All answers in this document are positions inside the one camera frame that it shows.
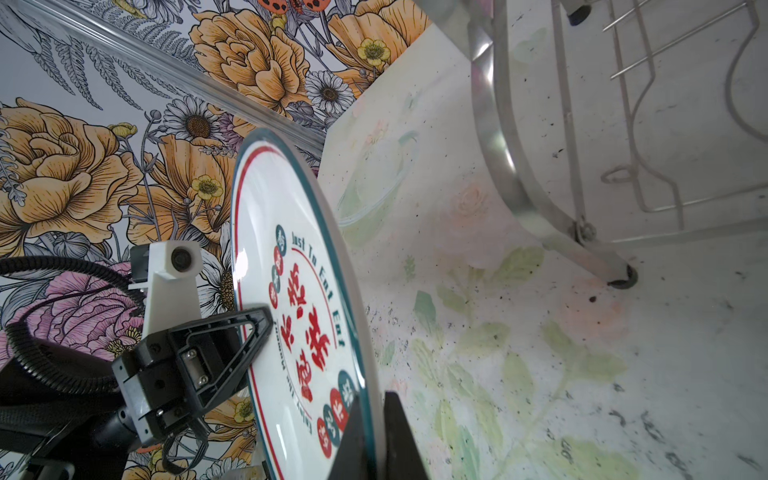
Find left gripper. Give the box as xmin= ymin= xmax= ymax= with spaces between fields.
xmin=111 ymin=305 xmax=273 ymax=446

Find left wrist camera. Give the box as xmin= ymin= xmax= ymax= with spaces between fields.
xmin=129 ymin=240 xmax=203 ymax=339

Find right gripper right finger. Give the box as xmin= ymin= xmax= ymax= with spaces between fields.
xmin=384 ymin=391 xmax=428 ymax=480

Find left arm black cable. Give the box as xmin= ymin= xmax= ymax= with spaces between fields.
xmin=0 ymin=254 xmax=148 ymax=397

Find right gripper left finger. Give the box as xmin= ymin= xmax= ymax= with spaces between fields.
xmin=328 ymin=398 xmax=368 ymax=480

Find white plate red characters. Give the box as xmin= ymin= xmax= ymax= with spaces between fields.
xmin=231 ymin=128 xmax=386 ymax=479

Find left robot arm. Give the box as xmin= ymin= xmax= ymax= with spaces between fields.
xmin=1 ymin=307 xmax=273 ymax=479

